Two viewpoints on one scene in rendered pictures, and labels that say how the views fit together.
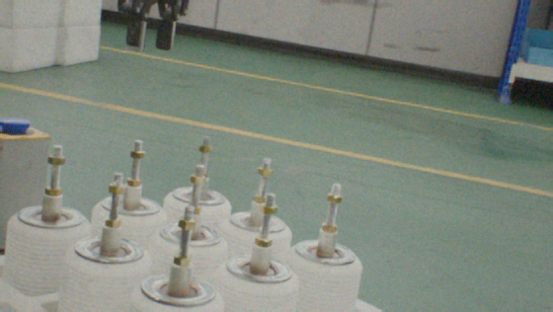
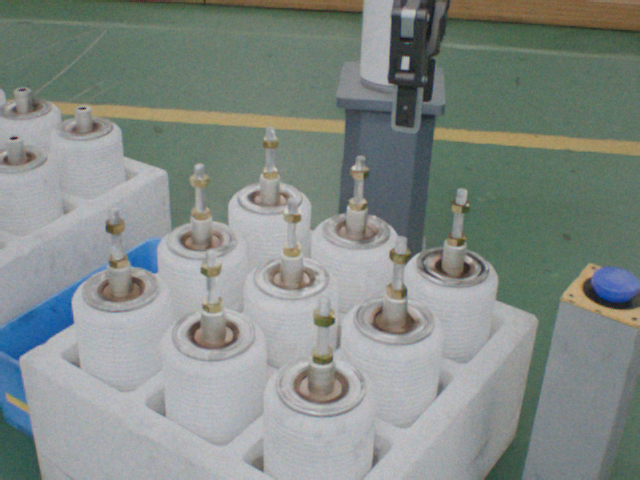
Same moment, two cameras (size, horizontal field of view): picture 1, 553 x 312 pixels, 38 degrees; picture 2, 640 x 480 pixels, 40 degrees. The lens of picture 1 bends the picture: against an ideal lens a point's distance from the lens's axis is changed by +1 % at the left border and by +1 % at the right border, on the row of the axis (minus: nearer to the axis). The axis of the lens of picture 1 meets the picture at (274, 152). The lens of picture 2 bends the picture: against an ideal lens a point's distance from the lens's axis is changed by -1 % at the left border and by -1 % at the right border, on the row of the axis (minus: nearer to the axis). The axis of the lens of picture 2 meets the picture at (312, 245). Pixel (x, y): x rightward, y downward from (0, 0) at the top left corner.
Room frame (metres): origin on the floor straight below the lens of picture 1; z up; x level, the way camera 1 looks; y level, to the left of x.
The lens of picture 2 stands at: (1.65, 0.02, 0.73)
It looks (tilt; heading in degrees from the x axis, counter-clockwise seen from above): 31 degrees down; 173
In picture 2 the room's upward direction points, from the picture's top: 2 degrees clockwise
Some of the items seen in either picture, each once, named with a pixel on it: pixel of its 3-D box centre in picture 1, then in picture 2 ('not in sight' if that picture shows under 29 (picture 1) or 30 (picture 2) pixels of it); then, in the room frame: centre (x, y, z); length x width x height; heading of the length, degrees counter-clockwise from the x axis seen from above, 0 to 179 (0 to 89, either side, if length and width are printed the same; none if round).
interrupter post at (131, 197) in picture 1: (131, 196); (394, 309); (1.00, 0.18, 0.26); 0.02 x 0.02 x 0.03
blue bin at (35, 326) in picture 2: not in sight; (107, 336); (0.75, -0.13, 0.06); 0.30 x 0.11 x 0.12; 140
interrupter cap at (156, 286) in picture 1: (178, 290); (269, 199); (0.75, 0.07, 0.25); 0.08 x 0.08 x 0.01
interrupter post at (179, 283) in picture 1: (180, 278); (270, 189); (0.75, 0.07, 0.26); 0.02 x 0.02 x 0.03
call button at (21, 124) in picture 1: (14, 126); (614, 287); (1.05, 0.35, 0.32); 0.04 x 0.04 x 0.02
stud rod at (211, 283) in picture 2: (263, 186); (211, 287); (1.01, 0.01, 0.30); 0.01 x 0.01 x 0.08; 46
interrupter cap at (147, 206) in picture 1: (130, 206); (393, 320); (1.00, 0.18, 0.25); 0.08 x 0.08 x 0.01
